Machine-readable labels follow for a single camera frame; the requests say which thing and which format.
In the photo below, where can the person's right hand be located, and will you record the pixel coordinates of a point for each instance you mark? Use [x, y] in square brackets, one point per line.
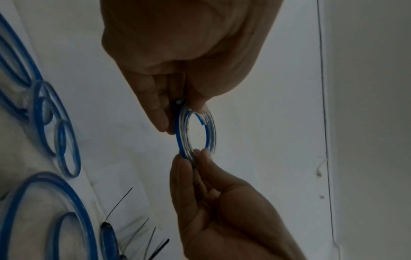
[231, 215]

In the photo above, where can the person's left hand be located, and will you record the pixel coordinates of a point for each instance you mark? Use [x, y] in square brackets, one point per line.
[192, 38]

